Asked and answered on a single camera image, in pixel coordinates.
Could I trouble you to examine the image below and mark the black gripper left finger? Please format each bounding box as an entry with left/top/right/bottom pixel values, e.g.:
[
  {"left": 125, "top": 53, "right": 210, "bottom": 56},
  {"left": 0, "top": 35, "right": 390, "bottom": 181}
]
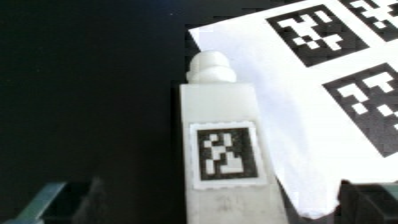
[{"left": 13, "top": 178, "right": 107, "bottom": 224}]

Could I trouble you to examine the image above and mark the white sheet with AprilTags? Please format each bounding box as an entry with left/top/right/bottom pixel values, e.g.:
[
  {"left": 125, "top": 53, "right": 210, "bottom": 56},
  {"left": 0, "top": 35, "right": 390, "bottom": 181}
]
[{"left": 191, "top": 0, "right": 398, "bottom": 219}]

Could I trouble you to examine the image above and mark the white table leg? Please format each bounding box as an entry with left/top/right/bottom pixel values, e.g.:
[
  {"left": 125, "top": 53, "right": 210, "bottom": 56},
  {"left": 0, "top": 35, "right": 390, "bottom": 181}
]
[{"left": 180, "top": 51, "right": 289, "bottom": 224}]

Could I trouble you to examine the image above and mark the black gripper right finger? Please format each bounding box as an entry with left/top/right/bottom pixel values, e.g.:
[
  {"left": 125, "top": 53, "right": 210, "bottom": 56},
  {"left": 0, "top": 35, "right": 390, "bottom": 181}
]
[{"left": 338, "top": 181, "right": 398, "bottom": 224}]

